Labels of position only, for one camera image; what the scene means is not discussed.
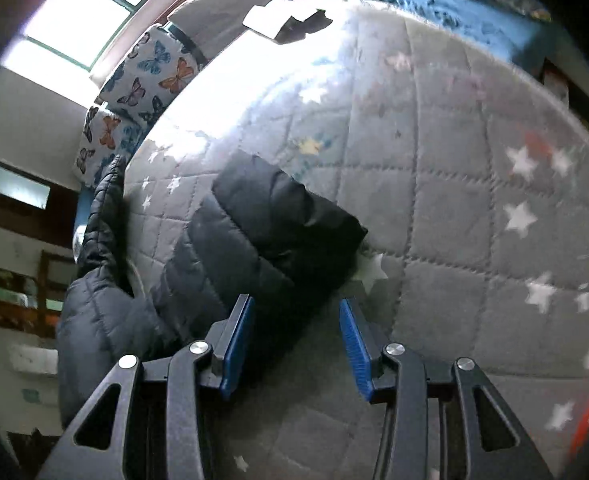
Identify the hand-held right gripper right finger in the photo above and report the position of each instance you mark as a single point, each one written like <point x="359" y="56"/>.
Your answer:
<point x="354" y="350"/>

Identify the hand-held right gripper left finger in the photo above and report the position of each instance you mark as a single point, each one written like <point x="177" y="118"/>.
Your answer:
<point x="237" y="345"/>

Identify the black puffer jacket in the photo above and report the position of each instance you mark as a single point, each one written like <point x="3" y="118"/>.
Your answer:
<point x="254" y="220"/>

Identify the grey star-print quilted mattress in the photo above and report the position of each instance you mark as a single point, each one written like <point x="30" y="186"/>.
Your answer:
<point x="449" y="185"/>

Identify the butterfly print pillow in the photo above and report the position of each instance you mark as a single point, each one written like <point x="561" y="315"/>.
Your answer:
<point x="149" y="75"/>
<point x="104" y="135"/>

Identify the dark wooden door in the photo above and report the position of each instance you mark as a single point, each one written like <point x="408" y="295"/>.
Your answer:
<point x="14" y="195"/>

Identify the white crumpled cloth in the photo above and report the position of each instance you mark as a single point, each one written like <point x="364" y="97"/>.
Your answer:
<point x="269" y="17"/>

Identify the grey pillow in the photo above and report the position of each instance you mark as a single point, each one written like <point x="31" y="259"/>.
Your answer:
<point x="219" y="0"/>

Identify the blue bed sheet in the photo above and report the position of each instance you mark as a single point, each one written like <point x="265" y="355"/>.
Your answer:
<point x="424" y="5"/>

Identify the green-framed window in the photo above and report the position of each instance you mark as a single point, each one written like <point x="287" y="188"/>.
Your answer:
<point x="74" y="20"/>

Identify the white wall socket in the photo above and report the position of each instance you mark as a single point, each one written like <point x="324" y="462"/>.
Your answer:
<point x="34" y="360"/>

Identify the colourful wall poster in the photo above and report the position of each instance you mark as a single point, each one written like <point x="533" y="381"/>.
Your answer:
<point x="9" y="300"/>

